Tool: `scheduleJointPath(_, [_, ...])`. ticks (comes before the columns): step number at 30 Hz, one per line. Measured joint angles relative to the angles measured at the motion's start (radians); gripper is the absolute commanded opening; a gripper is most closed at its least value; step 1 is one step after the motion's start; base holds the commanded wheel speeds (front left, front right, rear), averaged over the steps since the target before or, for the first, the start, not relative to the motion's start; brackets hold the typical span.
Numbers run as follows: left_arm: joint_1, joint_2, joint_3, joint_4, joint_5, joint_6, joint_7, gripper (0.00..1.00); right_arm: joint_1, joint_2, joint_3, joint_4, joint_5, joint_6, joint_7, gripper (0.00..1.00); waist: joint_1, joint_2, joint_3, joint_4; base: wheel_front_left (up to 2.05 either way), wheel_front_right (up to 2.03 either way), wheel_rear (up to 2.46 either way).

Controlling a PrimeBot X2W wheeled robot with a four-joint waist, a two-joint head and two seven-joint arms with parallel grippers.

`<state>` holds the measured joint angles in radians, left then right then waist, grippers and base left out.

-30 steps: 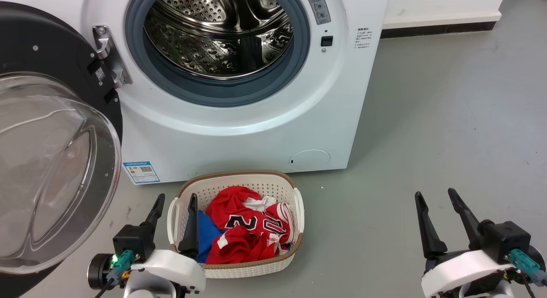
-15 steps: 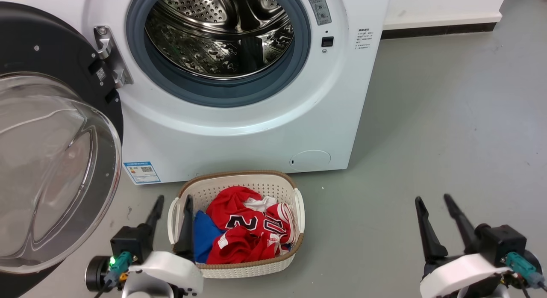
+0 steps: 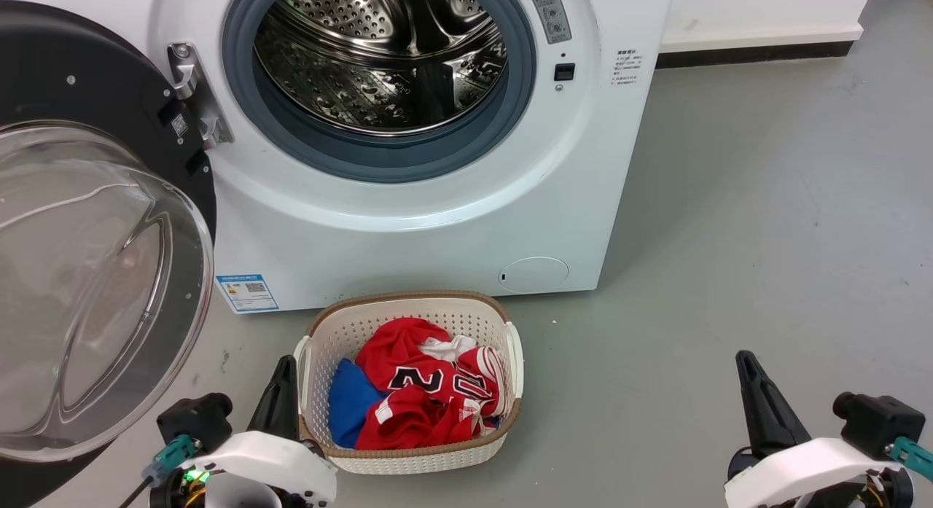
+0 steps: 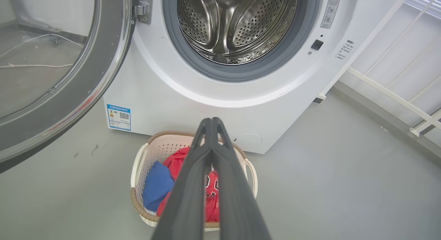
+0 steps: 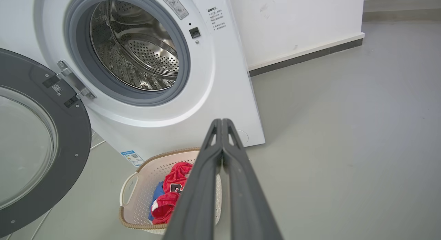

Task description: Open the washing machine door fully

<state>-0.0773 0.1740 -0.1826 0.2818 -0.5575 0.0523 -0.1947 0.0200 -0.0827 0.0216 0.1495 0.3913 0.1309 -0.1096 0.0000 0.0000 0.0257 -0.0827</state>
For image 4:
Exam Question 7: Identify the round white filter cover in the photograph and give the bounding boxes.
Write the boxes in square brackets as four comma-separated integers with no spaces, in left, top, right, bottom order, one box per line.
[238,133,263,153]

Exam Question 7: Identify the blue energy label sticker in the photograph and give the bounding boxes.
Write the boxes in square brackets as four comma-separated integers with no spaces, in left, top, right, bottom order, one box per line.
[106,103,132,132]

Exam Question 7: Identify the stainless steel washer drum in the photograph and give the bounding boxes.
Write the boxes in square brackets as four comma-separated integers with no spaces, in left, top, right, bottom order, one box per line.
[176,0,299,65]

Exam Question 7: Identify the white front-load washing machine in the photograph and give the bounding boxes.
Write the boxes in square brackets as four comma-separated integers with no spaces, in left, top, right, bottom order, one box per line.
[103,0,414,155]

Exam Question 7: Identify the thin white floor cable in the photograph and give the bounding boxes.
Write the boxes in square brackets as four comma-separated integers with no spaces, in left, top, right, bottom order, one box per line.
[0,33,85,69]

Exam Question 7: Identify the red basketball jersey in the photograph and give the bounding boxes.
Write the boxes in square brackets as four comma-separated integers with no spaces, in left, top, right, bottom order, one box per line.
[156,147,220,223]

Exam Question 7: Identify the white perforated laundry basket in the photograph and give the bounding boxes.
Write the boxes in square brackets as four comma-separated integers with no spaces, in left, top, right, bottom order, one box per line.
[130,131,258,232]

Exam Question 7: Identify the round dark glass washer door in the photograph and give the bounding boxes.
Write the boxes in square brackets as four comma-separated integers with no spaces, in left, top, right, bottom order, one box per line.
[0,0,137,174]

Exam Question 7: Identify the metal door hinge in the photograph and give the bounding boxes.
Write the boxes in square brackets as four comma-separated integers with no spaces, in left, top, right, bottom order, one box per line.
[133,1,153,25]

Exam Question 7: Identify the white window blinds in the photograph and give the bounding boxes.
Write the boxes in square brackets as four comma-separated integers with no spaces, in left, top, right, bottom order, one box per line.
[403,0,441,21]

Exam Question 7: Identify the blue garment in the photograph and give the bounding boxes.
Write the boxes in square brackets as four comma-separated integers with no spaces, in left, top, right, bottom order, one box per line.
[142,160,175,213]

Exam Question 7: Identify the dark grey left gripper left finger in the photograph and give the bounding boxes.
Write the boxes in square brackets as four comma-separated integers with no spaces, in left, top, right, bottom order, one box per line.
[151,118,212,240]

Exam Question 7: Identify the white warning label sticker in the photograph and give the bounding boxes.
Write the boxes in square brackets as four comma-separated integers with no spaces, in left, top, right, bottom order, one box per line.
[320,0,342,29]

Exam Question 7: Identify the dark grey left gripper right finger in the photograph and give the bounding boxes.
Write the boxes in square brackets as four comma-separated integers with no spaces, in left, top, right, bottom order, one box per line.
[210,117,272,240]

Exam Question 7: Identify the white metal rack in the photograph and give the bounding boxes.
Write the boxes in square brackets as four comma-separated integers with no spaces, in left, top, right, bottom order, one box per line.
[346,0,441,138]

